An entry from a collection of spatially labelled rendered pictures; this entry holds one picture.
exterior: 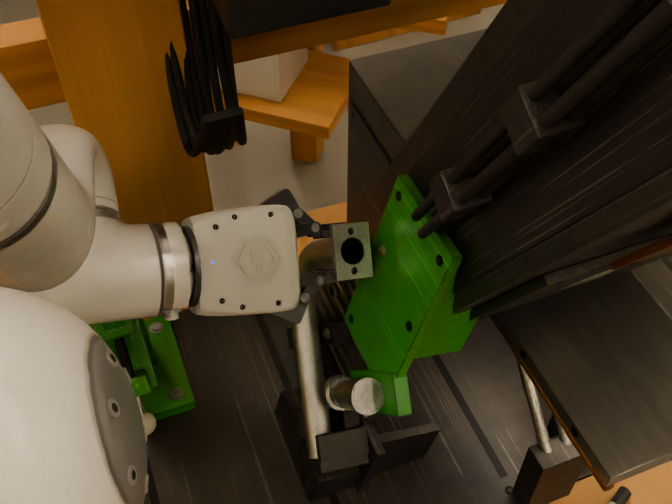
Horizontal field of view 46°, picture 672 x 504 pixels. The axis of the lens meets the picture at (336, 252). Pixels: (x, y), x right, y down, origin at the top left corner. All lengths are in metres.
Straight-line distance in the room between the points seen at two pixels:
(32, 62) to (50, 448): 0.80
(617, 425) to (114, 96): 0.62
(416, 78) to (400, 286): 0.27
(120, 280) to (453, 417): 0.51
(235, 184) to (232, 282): 1.90
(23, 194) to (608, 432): 0.56
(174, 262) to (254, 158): 2.02
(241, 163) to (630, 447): 2.08
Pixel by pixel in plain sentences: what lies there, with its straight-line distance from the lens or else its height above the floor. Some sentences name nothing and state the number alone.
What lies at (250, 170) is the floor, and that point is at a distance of 2.66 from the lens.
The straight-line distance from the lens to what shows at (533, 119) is 0.48.
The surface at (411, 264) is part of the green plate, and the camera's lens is 0.74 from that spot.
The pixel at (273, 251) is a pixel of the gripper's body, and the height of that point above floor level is 1.24.
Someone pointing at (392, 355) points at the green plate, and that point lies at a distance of 0.80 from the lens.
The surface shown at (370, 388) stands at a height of 1.09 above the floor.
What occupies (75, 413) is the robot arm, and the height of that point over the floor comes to 1.59.
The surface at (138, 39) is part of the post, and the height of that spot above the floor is 1.31.
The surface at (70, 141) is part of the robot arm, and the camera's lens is 0.62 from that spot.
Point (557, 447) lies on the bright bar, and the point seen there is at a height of 1.01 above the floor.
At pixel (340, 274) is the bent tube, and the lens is 0.76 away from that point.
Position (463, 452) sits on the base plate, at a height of 0.90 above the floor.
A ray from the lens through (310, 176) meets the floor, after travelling 2.62.
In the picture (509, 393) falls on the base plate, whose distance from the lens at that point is 1.06.
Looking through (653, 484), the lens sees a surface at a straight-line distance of 1.05.
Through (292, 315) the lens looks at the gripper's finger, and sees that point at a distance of 0.77.
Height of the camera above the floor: 1.78
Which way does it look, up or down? 48 degrees down
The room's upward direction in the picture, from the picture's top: straight up
